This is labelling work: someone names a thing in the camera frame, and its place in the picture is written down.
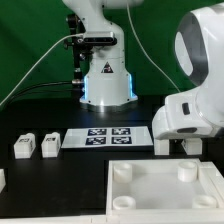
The white block left edge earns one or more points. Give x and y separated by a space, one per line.
2 180

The white board with tags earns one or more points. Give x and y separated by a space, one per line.
107 137

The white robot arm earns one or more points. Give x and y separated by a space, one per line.
199 49

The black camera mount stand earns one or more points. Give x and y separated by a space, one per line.
81 52

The white square table top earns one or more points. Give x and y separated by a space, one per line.
143 186

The grey camera on base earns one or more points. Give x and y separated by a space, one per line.
99 38

